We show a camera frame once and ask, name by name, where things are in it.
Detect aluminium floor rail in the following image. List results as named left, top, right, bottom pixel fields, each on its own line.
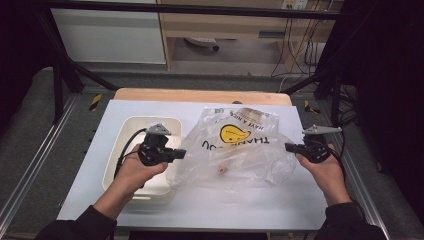
left=333, top=133, right=391, bottom=240
left=0, top=94, right=79, bottom=228

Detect black floor cable loop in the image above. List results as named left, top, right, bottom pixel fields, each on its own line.
left=333, top=114, right=367, bottom=224

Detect cream plastic storage bin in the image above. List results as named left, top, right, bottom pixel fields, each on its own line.
left=102, top=115, right=183, bottom=205

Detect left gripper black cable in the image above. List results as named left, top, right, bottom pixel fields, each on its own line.
left=113, top=128, right=148, bottom=179

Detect beige silicone spoon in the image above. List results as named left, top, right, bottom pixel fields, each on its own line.
left=218, top=151, right=254, bottom=175

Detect white table board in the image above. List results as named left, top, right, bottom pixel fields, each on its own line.
left=56, top=99, right=329, bottom=232

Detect wooden desk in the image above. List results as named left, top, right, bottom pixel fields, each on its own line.
left=156, top=0, right=344, bottom=71

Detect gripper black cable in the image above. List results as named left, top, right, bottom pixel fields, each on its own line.
left=328, top=139, right=348, bottom=188
left=113, top=128, right=148, bottom=179

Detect office chair base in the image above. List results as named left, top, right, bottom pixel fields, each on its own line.
left=184, top=37, right=220, bottom=52

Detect person's right hand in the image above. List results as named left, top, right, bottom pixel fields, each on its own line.
left=295, top=144, right=353, bottom=207

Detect black metal frame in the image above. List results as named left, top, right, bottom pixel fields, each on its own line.
left=33, top=0, right=354, bottom=126

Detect white power strip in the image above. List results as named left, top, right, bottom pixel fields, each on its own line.
left=281, top=0, right=309, bottom=10

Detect yellow black floor tape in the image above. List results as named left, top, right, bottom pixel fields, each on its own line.
left=88, top=93, right=103, bottom=112
left=303, top=99, right=322, bottom=115

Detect person's left hand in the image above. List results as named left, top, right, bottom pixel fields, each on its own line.
left=113, top=143, right=169, bottom=201

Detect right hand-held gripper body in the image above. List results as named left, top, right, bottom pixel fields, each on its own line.
left=301, top=124, right=343, bottom=164

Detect clear smiley plastic bag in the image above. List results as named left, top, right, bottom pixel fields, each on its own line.
left=165, top=106, right=298, bottom=191

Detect hanging black desk cables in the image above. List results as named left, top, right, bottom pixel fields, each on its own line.
left=271, top=9, right=331, bottom=78

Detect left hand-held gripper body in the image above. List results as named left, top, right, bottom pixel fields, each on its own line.
left=137, top=123, right=174, bottom=167

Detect white cabinet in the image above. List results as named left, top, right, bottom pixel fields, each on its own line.
left=49, top=0, right=167, bottom=65

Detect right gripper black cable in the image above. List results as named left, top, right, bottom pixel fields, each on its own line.
left=328, top=139, right=348, bottom=188

